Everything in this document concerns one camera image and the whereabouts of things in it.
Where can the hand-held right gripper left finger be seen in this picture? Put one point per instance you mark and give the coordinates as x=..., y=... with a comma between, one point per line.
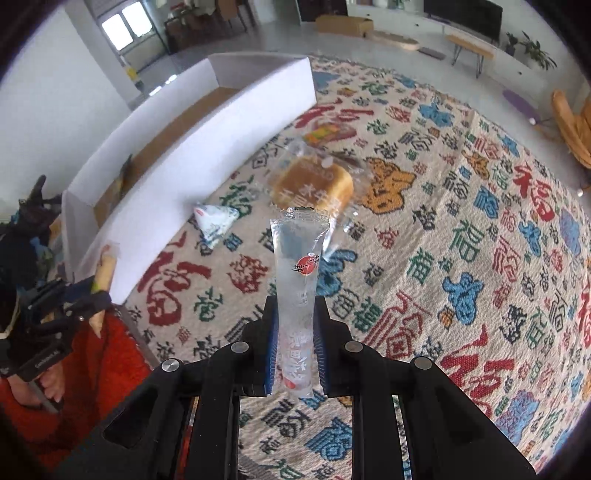
x=271, y=350

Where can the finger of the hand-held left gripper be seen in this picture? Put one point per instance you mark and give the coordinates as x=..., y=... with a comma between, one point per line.
x=87, y=301

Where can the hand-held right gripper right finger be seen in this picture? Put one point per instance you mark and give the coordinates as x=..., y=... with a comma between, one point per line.
x=320, y=360

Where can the clear tube snack packet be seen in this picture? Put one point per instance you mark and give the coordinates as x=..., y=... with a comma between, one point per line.
x=298, y=286

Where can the black stick snack packet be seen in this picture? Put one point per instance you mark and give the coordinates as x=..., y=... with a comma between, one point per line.
x=123, y=175

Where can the white blue triangular packet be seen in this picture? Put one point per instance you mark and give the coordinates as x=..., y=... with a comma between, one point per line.
x=214, y=224

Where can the bread slice packet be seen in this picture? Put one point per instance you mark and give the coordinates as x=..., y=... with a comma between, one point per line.
x=309, y=184

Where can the white cardboard box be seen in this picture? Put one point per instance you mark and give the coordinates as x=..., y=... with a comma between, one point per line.
x=207, y=152

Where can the yellow green snack packet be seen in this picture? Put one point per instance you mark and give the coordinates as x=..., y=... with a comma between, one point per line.
x=328, y=134

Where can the person's left hand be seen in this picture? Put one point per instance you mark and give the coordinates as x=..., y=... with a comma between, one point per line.
x=51, y=385

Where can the fuzzy orange-red clothing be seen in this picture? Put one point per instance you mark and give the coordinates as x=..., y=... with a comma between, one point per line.
x=106, y=364

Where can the printed woven blanket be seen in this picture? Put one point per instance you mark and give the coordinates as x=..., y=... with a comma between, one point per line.
x=438, y=230

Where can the small yellow floor sign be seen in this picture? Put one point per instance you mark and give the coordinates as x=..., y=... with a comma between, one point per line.
x=134, y=74

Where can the dark wooden dining table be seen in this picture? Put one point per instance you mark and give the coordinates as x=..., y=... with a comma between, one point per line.
x=194, y=27

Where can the purple floor mat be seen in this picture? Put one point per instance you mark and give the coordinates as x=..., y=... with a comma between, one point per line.
x=519, y=101

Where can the grey floor pad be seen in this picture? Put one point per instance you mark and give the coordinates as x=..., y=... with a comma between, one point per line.
x=431, y=53

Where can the wooden balance board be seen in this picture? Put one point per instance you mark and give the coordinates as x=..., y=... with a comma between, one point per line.
x=397, y=40

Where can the brown cardboard carton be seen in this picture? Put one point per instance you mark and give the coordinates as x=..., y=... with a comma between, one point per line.
x=341, y=24

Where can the orange lounge chair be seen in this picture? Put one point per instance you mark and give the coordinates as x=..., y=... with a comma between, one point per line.
x=572, y=124

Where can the dark glass display cabinet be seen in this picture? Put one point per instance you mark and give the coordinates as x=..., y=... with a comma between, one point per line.
x=323, y=9

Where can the white television cabinet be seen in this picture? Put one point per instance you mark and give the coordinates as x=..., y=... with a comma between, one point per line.
x=503, y=64

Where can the wooden stool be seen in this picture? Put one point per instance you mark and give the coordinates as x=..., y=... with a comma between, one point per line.
x=468, y=44

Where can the small dark potted plant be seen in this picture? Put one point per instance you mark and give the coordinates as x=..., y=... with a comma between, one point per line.
x=511, y=44

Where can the black television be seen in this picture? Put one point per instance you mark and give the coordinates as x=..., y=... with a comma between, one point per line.
x=461, y=16

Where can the large green potted plant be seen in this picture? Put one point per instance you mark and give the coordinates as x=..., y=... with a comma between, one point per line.
x=538, y=50

